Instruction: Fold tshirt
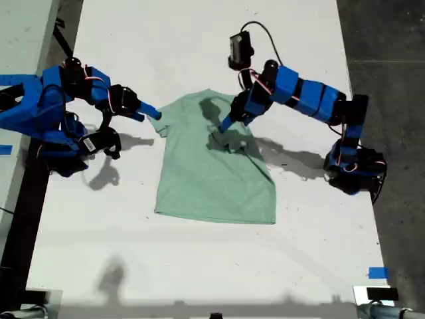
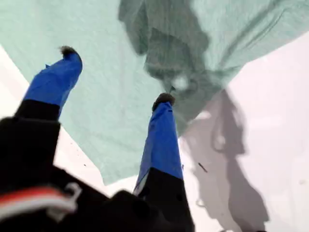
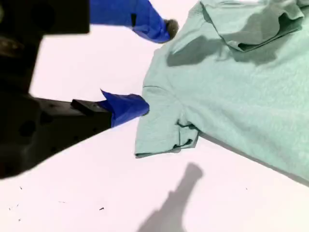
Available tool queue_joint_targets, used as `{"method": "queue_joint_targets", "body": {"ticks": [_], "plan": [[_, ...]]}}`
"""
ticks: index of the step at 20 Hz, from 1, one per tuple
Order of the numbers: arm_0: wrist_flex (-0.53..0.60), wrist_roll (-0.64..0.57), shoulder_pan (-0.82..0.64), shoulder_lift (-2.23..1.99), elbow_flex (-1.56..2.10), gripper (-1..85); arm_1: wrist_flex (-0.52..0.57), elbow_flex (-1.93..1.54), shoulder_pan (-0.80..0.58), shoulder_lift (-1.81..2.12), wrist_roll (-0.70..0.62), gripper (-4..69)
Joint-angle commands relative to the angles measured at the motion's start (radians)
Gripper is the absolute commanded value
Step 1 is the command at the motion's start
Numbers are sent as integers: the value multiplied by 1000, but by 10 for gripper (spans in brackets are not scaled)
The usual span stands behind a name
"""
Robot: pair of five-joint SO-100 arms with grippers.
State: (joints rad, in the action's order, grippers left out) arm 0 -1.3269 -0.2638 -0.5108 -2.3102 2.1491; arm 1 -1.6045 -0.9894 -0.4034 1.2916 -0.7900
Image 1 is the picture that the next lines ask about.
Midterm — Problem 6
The square blue tape piece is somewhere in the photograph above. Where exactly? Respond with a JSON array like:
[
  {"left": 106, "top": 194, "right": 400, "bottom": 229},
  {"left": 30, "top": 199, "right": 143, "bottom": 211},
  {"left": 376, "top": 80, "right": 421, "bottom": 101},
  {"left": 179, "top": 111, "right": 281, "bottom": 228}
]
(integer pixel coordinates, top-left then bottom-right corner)
[{"left": 368, "top": 266, "right": 389, "bottom": 280}]

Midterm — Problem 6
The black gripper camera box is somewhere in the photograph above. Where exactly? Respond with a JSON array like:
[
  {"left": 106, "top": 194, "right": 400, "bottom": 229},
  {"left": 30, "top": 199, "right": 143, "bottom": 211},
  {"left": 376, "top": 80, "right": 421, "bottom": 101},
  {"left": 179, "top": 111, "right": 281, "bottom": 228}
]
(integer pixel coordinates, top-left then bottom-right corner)
[
  {"left": 78, "top": 128, "right": 122, "bottom": 160},
  {"left": 228, "top": 30, "right": 256, "bottom": 71}
]

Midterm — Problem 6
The black diagonal strut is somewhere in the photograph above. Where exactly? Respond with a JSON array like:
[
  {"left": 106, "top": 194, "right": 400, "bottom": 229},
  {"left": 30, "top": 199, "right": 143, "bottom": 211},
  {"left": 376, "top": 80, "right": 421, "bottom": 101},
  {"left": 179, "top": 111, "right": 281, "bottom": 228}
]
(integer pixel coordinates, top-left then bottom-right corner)
[{"left": 52, "top": 16, "right": 74, "bottom": 60}]

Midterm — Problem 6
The pale green T-shirt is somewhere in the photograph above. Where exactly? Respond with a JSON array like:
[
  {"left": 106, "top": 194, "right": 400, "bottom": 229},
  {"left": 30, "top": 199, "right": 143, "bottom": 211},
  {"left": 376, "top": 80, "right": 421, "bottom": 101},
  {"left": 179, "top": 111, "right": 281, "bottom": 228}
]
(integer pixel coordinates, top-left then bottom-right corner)
[{"left": 147, "top": 88, "right": 277, "bottom": 225}]

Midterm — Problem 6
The black frame beam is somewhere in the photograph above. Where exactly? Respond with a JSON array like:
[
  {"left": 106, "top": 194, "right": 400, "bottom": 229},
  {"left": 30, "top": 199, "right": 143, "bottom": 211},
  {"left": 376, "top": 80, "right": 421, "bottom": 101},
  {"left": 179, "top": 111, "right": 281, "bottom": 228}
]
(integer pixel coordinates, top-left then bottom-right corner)
[{"left": 0, "top": 132, "right": 50, "bottom": 310}]

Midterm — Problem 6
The black camera stalk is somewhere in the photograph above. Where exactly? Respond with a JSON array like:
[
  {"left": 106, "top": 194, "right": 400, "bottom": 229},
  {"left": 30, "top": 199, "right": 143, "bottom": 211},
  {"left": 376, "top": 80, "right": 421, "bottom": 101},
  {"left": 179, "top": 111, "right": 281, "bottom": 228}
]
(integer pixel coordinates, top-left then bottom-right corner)
[
  {"left": 238, "top": 68, "right": 253, "bottom": 92},
  {"left": 98, "top": 109, "right": 114, "bottom": 134}
]

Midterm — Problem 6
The small black box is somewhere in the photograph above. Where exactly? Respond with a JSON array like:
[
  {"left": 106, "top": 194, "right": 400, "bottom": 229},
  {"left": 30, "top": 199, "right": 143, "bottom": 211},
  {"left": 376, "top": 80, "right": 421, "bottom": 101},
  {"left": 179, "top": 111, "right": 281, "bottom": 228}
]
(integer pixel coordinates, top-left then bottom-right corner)
[
  {"left": 25, "top": 289, "right": 50, "bottom": 305},
  {"left": 367, "top": 287, "right": 398, "bottom": 302}
]

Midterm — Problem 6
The pale side table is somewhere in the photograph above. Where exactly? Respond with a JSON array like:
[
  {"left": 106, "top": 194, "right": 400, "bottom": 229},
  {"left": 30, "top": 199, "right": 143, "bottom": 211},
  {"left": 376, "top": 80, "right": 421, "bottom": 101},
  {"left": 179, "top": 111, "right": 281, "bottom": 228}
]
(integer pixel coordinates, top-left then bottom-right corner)
[{"left": 0, "top": 0, "right": 60, "bottom": 253}]

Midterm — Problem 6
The pale grey tube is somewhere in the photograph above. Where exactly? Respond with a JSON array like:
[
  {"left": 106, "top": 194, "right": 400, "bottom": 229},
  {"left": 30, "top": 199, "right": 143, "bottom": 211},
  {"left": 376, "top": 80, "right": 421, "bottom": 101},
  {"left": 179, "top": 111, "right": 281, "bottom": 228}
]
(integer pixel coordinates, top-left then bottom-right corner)
[{"left": 357, "top": 300, "right": 425, "bottom": 319}]

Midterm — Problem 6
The black camera cable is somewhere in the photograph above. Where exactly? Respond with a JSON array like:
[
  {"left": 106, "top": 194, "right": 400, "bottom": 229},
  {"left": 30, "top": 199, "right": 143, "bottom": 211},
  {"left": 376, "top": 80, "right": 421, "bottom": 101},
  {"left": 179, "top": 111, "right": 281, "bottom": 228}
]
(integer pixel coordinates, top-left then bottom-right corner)
[{"left": 240, "top": 21, "right": 283, "bottom": 66}]

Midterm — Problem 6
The long blue tape strip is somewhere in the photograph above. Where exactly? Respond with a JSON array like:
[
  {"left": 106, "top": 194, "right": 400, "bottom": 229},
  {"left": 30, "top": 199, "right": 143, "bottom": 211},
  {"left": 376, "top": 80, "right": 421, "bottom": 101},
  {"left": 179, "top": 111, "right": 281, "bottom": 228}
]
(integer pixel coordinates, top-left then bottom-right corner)
[{"left": 0, "top": 74, "right": 40, "bottom": 86}]

